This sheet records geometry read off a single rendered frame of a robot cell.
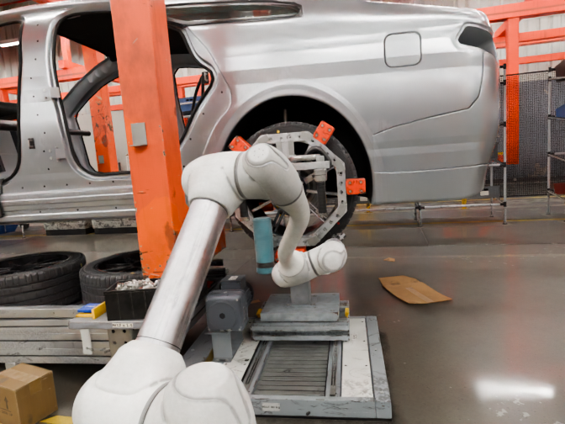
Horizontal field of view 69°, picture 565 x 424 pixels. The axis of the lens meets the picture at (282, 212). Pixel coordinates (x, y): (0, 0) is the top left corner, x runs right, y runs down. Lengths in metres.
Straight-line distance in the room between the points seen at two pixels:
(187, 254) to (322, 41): 1.42
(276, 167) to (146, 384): 0.55
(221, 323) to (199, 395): 1.20
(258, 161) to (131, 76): 0.90
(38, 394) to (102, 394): 1.19
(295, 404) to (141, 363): 0.95
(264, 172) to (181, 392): 0.53
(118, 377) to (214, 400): 0.24
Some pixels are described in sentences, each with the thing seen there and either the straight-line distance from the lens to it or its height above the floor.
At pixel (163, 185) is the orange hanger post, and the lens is 1.72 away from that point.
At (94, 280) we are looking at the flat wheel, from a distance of 2.22.
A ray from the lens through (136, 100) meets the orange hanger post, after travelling 1.77.
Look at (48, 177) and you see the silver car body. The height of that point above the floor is 1.00.
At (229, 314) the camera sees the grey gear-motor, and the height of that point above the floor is 0.33.
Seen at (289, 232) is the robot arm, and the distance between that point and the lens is 1.31.
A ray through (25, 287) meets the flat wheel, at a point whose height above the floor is 0.44.
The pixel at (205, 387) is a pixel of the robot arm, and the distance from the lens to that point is 0.76.
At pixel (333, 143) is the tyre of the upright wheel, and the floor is 1.06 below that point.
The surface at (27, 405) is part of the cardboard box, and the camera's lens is 2.10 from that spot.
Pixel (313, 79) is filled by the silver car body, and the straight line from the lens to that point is 2.11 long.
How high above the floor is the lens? 1.00
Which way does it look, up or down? 7 degrees down
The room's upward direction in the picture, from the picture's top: 4 degrees counter-clockwise
